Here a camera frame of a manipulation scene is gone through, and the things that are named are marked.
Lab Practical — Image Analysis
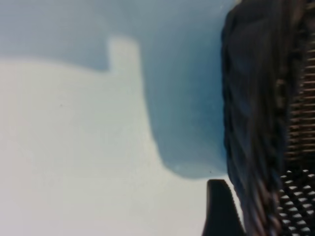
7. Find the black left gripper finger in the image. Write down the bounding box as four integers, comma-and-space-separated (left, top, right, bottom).
201, 178, 247, 236

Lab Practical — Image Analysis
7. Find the dark brown woven basket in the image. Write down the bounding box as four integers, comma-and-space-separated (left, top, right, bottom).
220, 0, 315, 236

